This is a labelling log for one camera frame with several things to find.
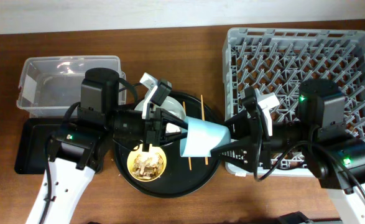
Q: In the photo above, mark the right wooden chopstick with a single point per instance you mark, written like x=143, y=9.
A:
x=203, y=119

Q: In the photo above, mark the black rectangular tray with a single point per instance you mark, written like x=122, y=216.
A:
x=30, y=149

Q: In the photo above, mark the yellow bowl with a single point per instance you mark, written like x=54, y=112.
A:
x=138, y=150

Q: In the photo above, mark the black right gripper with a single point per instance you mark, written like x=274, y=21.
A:
x=252, y=131

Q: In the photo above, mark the crumpled white napkin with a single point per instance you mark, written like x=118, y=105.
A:
x=172, y=128

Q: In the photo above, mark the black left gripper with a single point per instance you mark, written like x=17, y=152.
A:
x=155, y=124

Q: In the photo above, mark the grey dishwasher rack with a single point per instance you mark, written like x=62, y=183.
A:
x=278, y=60

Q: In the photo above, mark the clear plastic bin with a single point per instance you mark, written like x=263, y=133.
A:
x=49, y=85

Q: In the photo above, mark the blue cup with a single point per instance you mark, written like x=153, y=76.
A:
x=202, y=137

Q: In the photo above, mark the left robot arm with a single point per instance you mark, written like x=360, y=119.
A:
x=61, y=190

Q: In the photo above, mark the grey plate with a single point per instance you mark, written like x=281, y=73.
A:
x=173, y=106

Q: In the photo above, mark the food scraps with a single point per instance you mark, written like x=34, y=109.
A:
x=146, y=167

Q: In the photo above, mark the round black tray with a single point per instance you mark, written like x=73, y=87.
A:
x=182, y=176

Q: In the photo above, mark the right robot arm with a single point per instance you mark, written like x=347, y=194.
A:
x=334, y=157

